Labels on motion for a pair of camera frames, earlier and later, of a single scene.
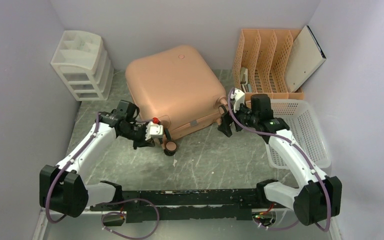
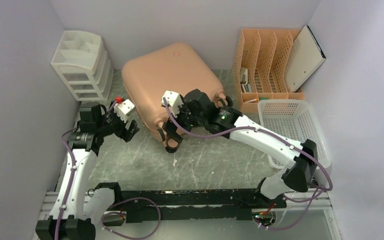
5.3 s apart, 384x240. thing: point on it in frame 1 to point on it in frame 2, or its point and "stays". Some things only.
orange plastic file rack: [262, 63] stays
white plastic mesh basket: [304, 126] stays
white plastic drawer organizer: [83, 65] stays
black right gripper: [227, 118] to [171, 129]
